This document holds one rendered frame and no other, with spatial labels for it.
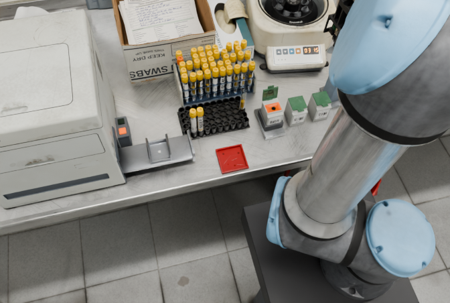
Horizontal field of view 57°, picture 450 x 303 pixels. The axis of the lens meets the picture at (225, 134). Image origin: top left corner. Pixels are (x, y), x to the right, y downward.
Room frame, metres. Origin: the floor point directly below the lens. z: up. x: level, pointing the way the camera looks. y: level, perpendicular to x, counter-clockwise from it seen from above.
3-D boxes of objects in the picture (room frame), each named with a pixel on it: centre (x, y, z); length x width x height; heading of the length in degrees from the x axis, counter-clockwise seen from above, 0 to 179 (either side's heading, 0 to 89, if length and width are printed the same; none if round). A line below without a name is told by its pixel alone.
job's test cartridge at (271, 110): (0.59, -0.11, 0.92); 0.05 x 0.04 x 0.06; 20
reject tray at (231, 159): (0.47, -0.02, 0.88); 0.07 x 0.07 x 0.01; 18
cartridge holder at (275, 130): (0.59, -0.11, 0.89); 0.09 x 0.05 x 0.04; 20
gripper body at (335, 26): (0.67, -0.26, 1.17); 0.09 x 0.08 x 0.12; 114
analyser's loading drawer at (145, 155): (0.45, 0.17, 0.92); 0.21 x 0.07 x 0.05; 108
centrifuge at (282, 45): (0.91, -0.17, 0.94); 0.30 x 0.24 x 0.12; 9
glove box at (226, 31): (0.89, 0.01, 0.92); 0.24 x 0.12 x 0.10; 18
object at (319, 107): (0.63, -0.24, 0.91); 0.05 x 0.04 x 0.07; 18
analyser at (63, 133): (0.48, 0.39, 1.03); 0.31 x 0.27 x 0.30; 108
